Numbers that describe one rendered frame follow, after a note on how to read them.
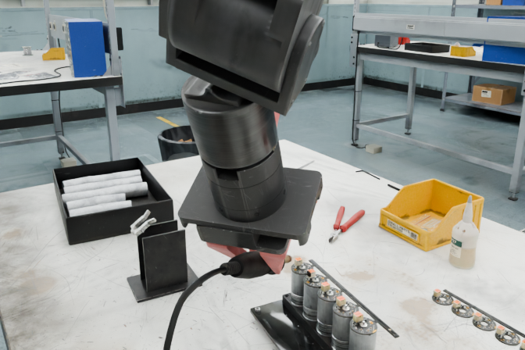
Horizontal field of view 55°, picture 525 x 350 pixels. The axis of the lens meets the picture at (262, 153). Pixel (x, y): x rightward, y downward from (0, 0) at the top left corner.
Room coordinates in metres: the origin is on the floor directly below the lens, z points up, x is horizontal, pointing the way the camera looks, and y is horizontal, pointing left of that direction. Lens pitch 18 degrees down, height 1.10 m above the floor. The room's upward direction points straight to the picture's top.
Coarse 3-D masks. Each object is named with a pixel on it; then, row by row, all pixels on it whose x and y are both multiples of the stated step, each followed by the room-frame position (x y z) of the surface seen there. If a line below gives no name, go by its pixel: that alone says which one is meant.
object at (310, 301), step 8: (312, 280) 0.46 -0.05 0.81; (304, 288) 0.46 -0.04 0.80; (312, 288) 0.45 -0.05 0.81; (320, 288) 0.45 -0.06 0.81; (304, 296) 0.46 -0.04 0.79; (312, 296) 0.45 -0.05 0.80; (304, 304) 0.46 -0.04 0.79; (312, 304) 0.45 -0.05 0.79; (304, 312) 0.46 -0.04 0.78; (312, 312) 0.45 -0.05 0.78; (312, 320) 0.45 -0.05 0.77
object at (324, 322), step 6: (330, 294) 0.44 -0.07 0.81; (318, 300) 0.44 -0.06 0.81; (318, 306) 0.44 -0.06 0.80; (324, 306) 0.43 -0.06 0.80; (330, 306) 0.43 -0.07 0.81; (318, 312) 0.44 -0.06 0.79; (324, 312) 0.43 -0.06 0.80; (330, 312) 0.43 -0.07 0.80; (318, 318) 0.44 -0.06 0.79; (324, 318) 0.43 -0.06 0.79; (330, 318) 0.43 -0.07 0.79; (318, 324) 0.43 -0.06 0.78; (324, 324) 0.43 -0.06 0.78; (330, 324) 0.43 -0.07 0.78; (318, 330) 0.43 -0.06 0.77; (324, 330) 0.43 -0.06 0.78; (330, 330) 0.43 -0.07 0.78; (330, 336) 0.43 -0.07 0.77
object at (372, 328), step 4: (352, 320) 0.40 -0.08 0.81; (364, 320) 0.40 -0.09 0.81; (368, 320) 0.39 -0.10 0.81; (372, 320) 0.40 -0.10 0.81; (352, 324) 0.39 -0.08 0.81; (356, 324) 0.39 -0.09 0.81; (368, 324) 0.39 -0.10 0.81; (372, 324) 0.39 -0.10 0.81; (376, 324) 0.39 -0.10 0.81; (352, 328) 0.38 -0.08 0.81; (360, 328) 0.38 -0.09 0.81; (364, 328) 0.38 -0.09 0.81; (368, 328) 0.38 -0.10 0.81; (372, 328) 0.38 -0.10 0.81; (376, 328) 0.38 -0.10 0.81; (356, 332) 0.38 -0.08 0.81; (360, 332) 0.38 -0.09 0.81; (364, 332) 0.38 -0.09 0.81; (368, 332) 0.38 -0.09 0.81; (372, 332) 0.38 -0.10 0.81
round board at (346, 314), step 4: (336, 304) 0.42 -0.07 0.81; (348, 304) 0.42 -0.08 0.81; (352, 304) 0.42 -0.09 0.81; (336, 308) 0.42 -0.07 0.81; (340, 308) 0.42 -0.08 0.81; (352, 308) 0.42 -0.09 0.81; (356, 308) 0.42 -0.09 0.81; (336, 312) 0.41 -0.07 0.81; (340, 312) 0.41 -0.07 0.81; (344, 312) 0.41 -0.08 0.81; (348, 312) 0.41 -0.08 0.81; (352, 312) 0.41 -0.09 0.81; (344, 316) 0.40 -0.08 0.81; (348, 316) 0.40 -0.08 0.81; (352, 316) 0.40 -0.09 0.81
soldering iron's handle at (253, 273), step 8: (240, 256) 0.34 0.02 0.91; (248, 256) 0.35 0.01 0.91; (256, 256) 0.36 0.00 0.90; (224, 264) 0.31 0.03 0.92; (232, 264) 0.32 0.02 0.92; (240, 264) 0.33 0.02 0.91; (248, 264) 0.33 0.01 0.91; (256, 264) 0.35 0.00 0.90; (264, 264) 0.36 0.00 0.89; (224, 272) 0.31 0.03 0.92; (232, 272) 0.31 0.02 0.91; (240, 272) 0.33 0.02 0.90; (248, 272) 0.33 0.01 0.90; (256, 272) 0.35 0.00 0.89; (264, 272) 0.36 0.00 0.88; (272, 272) 0.39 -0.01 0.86
